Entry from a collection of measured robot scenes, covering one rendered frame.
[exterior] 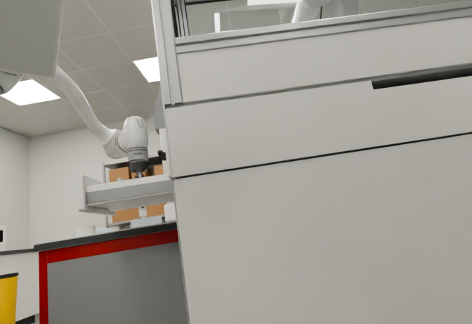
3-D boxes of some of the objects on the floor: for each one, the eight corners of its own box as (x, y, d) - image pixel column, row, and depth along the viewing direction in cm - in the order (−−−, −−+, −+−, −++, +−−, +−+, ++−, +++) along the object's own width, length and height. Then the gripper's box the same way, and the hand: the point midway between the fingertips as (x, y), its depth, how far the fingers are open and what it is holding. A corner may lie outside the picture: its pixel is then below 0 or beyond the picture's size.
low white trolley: (36, 502, 101) (33, 243, 119) (107, 402, 161) (97, 240, 179) (226, 462, 105) (194, 217, 123) (226, 379, 165) (205, 223, 183)
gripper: (129, 166, 152) (133, 219, 146) (128, 159, 139) (133, 216, 133) (146, 165, 154) (151, 217, 148) (147, 157, 142) (152, 214, 136)
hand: (142, 209), depth 142 cm, fingers closed, pressing on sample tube
